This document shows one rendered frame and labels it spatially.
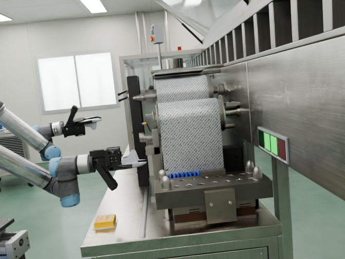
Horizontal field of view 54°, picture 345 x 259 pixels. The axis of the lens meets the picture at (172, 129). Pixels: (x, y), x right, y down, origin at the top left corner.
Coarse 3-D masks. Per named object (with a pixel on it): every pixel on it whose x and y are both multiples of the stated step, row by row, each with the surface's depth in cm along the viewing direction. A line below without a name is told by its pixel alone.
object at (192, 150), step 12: (168, 132) 131; (180, 132) 132; (192, 132) 132; (204, 132) 132; (216, 132) 132; (168, 144) 132; (180, 144) 132; (192, 144) 132; (204, 144) 133; (216, 144) 133; (168, 156) 133; (180, 156) 133; (192, 156) 133; (204, 156) 133; (216, 156) 134; (168, 168) 133; (180, 168) 134; (192, 168) 134; (204, 168) 134; (216, 168) 134
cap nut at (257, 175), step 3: (255, 168) 118; (258, 168) 117; (255, 171) 117; (258, 171) 117; (255, 174) 117; (258, 174) 117; (261, 174) 117; (255, 177) 117; (258, 177) 117; (261, 177) 117
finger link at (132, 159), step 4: (132, 152) 129; (128, 156) 129; (132, 156) 129; (124, 160) 129; (128, 160) 129; (132, 160) 129; (136, 160) 129; (124, 164) 128; (132, 164) 128; (136, 164) 128; (140, 164) 129
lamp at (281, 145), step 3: (279, 141) 92; (282, 141) 90; (279, 144) 92; (282, 144) 90; (279, 147) 93; (282, 147) 90; (279, 150) 93; (282, 150) 91; (279, 153) 93; (282, 153) 91; (279, 156) 93; (282, 156) 91
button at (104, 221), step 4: (100, 216) 127; (104, 216) 126; (108, 216) 126; (112, 216) 125; (96, 220) 123; (100, 220) 123; (104, 220) 122; (108, 220) 122; (112, 220) 122; (96, 224) 121; (100, 224) 121; (104, 224) 121; (108, 224) 121; (112, 224) 121; (96, 228) 121
